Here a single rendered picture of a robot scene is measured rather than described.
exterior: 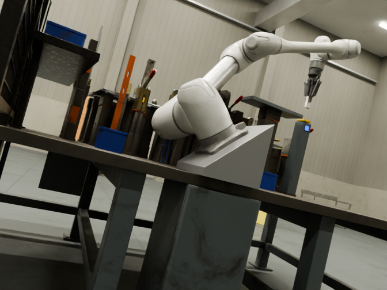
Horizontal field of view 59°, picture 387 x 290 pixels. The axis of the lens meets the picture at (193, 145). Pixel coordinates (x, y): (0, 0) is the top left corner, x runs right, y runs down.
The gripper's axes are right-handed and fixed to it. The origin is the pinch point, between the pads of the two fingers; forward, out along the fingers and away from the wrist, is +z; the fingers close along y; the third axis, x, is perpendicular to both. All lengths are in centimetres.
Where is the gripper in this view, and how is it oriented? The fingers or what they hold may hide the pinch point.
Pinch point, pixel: (307, 102)
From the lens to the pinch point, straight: 220.3
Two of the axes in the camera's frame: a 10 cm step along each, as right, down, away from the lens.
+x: -8.6, -2.5, -4.4
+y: -4.4, -0.5, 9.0
